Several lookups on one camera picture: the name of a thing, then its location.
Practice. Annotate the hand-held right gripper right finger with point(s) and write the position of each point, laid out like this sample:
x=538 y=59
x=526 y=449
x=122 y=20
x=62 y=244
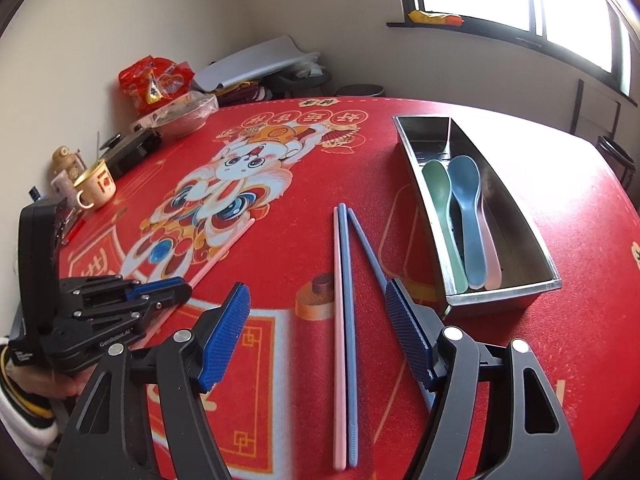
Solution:
x=407 y=335

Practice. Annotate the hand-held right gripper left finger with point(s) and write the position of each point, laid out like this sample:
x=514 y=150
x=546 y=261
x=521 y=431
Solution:
x=225 y=340

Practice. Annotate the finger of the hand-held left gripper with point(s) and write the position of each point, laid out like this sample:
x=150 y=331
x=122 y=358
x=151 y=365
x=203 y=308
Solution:
x=160 y=290
x=150 y=316

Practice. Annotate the pink spoon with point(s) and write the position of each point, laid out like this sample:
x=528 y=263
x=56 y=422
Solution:
x=492 y=265

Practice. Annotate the pale green spoon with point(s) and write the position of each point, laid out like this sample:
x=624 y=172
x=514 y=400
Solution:
x=440 y=195

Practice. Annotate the perforated metal tray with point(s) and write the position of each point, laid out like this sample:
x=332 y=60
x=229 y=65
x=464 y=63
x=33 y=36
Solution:
x=520 y=240

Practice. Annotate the blue spoon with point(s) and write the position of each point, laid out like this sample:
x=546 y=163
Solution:
x=465 y=190

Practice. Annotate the person's left forearm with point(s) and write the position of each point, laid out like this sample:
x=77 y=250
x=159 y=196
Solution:
x=22 y=405

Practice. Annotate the person's left hand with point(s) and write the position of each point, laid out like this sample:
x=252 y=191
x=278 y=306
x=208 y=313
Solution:
x=60 y=385

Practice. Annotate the cream mug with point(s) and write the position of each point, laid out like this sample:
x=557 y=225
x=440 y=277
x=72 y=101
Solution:
x=97 y=187

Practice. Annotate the pink cup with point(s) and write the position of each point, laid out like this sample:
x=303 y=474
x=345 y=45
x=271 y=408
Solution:
x=62 y=187

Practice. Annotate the black box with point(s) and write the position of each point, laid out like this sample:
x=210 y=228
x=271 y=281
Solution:
x=130 y=152

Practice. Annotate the bear-shaped bottle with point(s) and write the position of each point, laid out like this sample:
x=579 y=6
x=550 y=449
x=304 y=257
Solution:
x=67 y=162

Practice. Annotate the clear plastic bowl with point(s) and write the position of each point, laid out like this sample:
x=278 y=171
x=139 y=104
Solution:
x=180 y=117

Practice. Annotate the red printed tablecloth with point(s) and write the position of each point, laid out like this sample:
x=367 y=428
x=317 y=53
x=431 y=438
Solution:
x=300 y=160

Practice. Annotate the red snack bag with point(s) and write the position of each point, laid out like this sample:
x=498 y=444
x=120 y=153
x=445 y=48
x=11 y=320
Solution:
x=155 y=82

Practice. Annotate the pile of colourful bags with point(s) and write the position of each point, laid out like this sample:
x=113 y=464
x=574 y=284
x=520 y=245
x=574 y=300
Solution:
x=242 y=94

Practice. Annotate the grey folded board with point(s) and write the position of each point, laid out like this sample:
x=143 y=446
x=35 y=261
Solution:
x=250 y=62

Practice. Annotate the black trash bin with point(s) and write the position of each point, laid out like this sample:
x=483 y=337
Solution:
x=360 y=91

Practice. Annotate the black chair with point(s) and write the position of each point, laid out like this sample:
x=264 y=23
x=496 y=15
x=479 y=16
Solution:
x=300 y=80

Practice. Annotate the metal trash can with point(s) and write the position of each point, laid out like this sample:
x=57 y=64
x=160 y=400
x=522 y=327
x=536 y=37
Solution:
x=617 y=165

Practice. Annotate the dark wooden chair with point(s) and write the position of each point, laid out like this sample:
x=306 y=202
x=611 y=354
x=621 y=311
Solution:
x=580 y=110

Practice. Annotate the yellow packet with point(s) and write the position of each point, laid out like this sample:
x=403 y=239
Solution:
x=432 y=18

